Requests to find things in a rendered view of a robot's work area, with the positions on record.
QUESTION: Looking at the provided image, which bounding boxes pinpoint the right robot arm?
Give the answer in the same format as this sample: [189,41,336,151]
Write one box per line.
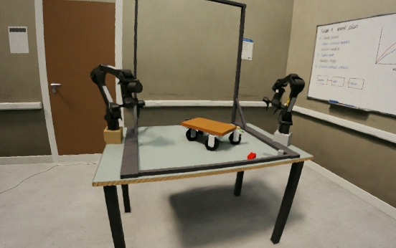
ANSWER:
[90,64,143,131]

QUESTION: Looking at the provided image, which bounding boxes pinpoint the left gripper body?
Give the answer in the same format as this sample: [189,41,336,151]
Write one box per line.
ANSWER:
[262,95,285,110]

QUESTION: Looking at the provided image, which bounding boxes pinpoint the red toy building brick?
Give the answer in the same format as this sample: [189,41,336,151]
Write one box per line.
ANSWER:
[247,152,256,159]

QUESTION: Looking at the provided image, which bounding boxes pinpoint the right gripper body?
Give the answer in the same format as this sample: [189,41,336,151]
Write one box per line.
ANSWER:
[110,92,146,111]

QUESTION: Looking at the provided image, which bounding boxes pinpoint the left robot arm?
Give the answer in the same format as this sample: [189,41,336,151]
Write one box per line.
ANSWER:
[271,74,306,135]

